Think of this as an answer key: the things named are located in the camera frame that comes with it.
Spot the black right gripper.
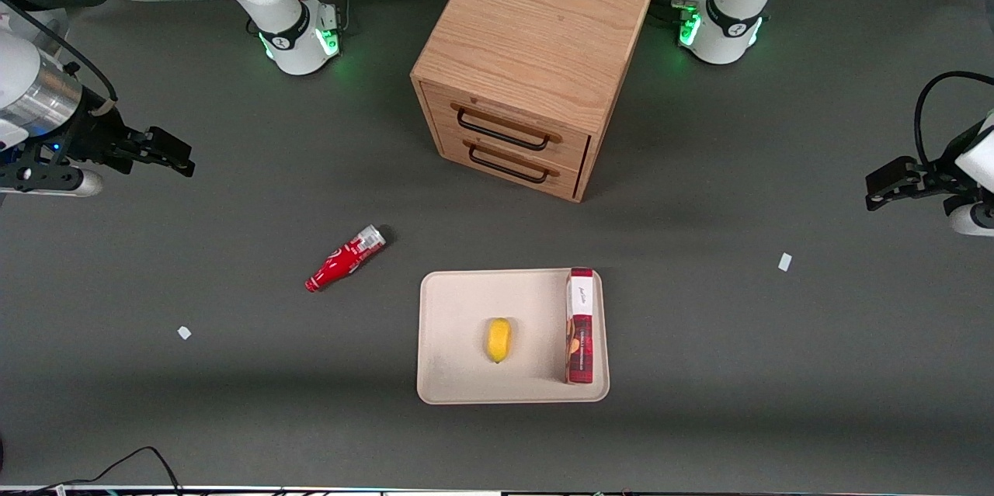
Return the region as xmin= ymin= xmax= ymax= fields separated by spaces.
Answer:
xmin=58 ymin=96 xmax=196 ymax=178

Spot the wooden drawer with long handle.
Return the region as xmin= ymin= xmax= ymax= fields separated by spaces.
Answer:
xmin=422 ymin=82 xmax=593 ymax=172

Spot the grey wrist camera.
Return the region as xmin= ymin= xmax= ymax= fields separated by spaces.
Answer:
xmin=944 ymin=197 xmax=994 ymax=238
xmin=0 ymin=164 xmax=103 ymax=199

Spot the short black drawer handle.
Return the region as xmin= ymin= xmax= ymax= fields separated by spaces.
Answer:
xmin=467 ymin=142 xmax=550 ymax=186

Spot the wooden drawer cabinet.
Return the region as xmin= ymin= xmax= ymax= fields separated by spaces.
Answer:
xmin=410 ymin=0 xmax=659 ymax=204

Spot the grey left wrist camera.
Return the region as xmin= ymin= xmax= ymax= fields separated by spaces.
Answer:
xmin=944 ymin=197 xmax=994 ymax=238

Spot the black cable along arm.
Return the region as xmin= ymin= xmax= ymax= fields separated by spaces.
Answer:
xmin=0 ymin=0 xmax=120 ymax=102

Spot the red cookie box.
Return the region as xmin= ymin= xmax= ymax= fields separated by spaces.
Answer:
xmin=565 ymin=268 xmax=596 ymax=385

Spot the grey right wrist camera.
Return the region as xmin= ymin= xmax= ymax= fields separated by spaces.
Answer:
xmin=0 ymin=164 xmax=103 ymax=199

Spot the black cable at table edge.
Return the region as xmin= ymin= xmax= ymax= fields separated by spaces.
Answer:
xmin=0 ymin=446 xmax=184 ymax=496

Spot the wooden drawer with short handle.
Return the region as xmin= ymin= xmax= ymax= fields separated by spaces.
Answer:
xmin=436 ymin=130 xmax=583 ymax=200

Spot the long black drawer handle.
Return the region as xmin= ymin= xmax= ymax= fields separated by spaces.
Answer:
xmin=456 ymin=107 xmax=554 ymax=152

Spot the red coke bottle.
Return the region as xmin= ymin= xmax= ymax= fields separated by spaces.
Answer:
xmin=304 ymin=224 xmax=388 ymax=293

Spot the black looped cable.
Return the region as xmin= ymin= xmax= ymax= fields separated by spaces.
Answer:
xmin=913 ymin=71 xmax=994 ymax=165

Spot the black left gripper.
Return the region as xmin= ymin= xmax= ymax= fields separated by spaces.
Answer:
xmin=865 ymin=126 xmax=989 ymax=212

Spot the yellow lemon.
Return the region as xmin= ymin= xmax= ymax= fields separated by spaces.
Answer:
xmin=486 ymin=317 xmax=513 ymax=364

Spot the beige rectangular tray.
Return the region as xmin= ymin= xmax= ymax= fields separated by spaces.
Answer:
xmin=416 ymin=268 xmax=610 ymax=405

